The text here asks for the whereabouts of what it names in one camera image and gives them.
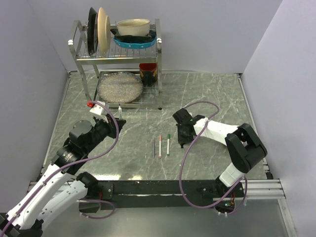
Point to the red white marker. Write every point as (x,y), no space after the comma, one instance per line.
(160,147)

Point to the red black cup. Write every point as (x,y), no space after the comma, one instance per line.
(148,73)

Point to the black dish under bowl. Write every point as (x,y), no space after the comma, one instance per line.
(134,39)

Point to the steel dish rack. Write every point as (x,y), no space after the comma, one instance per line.
(118,59)

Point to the black base beam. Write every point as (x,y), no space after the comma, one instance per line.
(151,201)

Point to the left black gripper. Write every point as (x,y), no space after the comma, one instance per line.
(110,124)

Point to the beige plate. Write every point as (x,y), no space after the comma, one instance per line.
(104,32)

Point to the black plate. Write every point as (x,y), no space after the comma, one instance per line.
(92,34)

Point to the black white marker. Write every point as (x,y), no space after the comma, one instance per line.
(120,112)

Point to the blue dotted dish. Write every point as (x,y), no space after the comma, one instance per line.
(135,45)

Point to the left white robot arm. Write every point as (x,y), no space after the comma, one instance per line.
(41,205)

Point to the speckled glass plate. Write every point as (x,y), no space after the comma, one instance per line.
(120,87)

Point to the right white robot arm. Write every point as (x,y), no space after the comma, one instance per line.
(244,145)

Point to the aluminium frame rail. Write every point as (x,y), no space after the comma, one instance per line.
(252,189)

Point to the cream bowl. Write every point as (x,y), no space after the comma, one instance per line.
(134,27)

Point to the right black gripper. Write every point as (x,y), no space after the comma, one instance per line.
(181,139)

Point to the purple pen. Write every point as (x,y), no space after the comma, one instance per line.
(154,147)

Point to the green white marker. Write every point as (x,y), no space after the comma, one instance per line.
(168,145)

